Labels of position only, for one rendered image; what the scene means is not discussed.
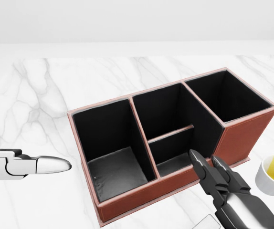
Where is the small white cup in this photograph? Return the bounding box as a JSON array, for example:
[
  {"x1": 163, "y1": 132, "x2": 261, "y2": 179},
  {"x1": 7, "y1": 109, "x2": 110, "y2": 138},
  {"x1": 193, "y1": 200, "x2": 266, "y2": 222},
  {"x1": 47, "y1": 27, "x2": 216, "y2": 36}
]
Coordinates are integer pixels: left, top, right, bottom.
[{"x1": 255, "y1": 155, "x2": 274, "y2": 196}]

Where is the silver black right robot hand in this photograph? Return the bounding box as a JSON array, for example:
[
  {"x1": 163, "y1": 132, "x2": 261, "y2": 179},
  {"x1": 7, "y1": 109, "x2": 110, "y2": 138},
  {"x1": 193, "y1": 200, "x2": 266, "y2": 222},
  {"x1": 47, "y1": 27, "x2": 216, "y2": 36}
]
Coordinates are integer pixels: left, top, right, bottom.
[{"x1": 189, "y1": 149, "x2": 274, "y2": 229}]

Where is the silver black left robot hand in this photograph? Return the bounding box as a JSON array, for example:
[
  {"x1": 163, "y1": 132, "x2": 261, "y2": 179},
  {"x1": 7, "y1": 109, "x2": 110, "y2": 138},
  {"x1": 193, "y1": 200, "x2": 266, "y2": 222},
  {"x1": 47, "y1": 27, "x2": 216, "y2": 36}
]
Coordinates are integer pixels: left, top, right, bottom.
[{"x1": 0, "y1": 45, "x2": 72, "y2": 229}]

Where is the red-brown desk caddy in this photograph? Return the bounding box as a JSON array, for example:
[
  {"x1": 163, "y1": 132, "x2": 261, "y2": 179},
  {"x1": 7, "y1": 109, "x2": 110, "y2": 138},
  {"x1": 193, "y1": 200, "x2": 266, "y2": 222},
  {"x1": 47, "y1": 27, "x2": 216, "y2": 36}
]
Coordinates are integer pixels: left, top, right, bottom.
[{"x1": 67, "y1": 67, "x2": 274, "y2": 227}]

